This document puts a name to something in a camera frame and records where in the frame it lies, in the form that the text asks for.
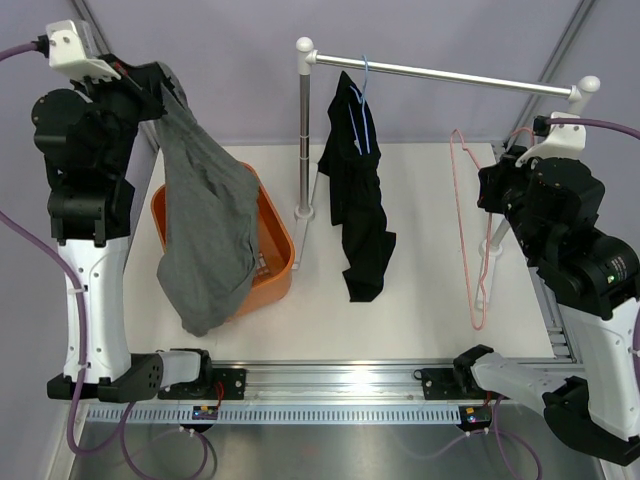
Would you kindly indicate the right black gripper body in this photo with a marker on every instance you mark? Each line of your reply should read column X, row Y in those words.
column 507, row 193

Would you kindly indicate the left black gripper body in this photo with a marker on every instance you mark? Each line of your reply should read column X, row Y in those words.
column 121, row 101

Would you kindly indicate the black shorts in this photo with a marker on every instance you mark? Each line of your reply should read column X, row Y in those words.
column 356, row 199

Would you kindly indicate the blue wire hanger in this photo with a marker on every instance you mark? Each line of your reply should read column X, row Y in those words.
column 364, row 132

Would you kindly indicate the grey shorts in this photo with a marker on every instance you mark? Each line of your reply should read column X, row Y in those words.
column 211, row 199

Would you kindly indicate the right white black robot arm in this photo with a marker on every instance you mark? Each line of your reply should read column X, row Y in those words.
column 551, row 205

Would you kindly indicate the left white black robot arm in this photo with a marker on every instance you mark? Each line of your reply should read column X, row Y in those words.
column 86, row 134

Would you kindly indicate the silver white clothes rack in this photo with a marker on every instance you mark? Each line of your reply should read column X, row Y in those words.
column 577, row 97

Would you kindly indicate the orange plastic basket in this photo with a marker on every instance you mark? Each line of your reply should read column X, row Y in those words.
column 272, row 278

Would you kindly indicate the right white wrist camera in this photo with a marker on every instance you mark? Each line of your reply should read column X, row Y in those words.
column 562, row 137

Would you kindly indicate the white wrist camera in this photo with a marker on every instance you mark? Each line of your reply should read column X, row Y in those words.
column 562, row 137
column 71, row 50

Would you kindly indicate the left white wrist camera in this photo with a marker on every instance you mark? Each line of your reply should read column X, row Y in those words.
column 71, row 50

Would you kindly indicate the aluminium mounting rail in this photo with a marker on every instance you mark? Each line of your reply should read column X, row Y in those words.
column 330, row 382

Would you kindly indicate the white slotted cable duct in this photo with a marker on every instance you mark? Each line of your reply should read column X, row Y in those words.
column 236, row 414

